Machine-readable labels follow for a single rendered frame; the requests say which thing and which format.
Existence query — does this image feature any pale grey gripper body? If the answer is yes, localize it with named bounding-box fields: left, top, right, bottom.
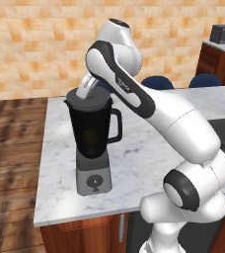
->
left=75, top=72, right=100, bottom=101

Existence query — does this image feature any dark grey blender lid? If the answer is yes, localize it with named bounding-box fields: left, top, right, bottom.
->
left=65, top=86, right=112, bottom=112

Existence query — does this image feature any yellow-green pear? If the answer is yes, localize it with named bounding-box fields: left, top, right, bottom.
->
left=83, top=128, right=101, bottom=148

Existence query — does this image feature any grey blender base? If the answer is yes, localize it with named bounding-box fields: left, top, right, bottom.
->
left=75, top=147, right=113, bottom=198

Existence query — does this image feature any dark round blender knob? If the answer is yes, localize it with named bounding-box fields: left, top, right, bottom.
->
left=86, top=174, right=105, bottom=193

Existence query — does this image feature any navy blue stool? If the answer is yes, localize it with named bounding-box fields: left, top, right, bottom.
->
left=140, top=75, right=175, bottom=91
left=188, top=72, right=223, bottom=89

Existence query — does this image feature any brown wooden cupboard run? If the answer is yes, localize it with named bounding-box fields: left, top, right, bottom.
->
left=195, top=41, right=225, bottom=87

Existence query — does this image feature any brown wooden cupboard door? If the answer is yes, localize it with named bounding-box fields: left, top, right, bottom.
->
left=39, top=212, right=130, bottom=253

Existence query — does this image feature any dark dishwasher front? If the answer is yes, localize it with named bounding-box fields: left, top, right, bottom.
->
left=126, top=211, right=158, bottom=253

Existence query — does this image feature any black blender jar with handle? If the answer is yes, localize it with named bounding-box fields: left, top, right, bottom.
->
left=63, top=96, right=123, bottom=160

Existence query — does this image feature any grey metal cupboard handle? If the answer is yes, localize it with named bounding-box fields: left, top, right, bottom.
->
left=117, top=213, right=125, bottom=244

